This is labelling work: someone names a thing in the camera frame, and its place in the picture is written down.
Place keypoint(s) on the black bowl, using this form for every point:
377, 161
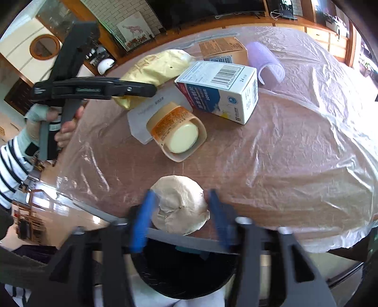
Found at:
183, 271

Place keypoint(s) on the black flat television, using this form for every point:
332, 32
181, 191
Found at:
206, 7

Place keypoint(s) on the white and blue medicine box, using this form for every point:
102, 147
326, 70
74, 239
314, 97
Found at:
224, 88

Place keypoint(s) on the glass display cabinet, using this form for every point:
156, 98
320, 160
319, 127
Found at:
56, 14

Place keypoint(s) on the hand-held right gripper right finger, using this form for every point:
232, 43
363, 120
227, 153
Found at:
221, 224

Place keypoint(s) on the wooden sideboard cabinet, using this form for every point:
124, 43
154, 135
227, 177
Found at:
319, 38

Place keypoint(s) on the group of shelf bottles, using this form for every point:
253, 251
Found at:
95, 54

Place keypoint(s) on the white storage box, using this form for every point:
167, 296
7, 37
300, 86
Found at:
332, 22

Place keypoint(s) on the brown cardboard box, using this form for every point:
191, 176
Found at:
224, 48

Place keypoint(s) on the black coffee machine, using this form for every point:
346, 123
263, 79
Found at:
286, 8

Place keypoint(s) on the clear plastic table cover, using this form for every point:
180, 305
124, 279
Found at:
295, 132

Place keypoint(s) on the orange label jar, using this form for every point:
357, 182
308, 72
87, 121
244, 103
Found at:
169, 124

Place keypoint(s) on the round wooden wall plaque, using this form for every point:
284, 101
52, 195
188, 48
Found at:
44, 45

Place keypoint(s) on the translucent white plastic packet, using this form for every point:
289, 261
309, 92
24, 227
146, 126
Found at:
140, 119

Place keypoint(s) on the person's left hand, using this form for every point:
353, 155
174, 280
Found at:
66, 128

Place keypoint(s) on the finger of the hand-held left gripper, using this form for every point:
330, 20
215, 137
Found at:
112, 88

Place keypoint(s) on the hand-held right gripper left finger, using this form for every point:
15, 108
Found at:
141, 227

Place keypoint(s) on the person's left forearm striped sleeve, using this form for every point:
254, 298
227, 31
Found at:
11, 168

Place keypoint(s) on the framed animal picture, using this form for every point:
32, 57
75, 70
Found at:
134, 29

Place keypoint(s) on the yellow plastic bag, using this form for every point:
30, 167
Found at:
159, 70

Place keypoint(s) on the white dome lamp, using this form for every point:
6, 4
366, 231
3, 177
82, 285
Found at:
105, 65

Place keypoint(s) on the beige plastic cup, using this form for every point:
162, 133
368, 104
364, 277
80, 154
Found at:
198, 141

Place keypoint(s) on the round beige dough ball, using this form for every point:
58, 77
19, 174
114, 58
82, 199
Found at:
180, 200

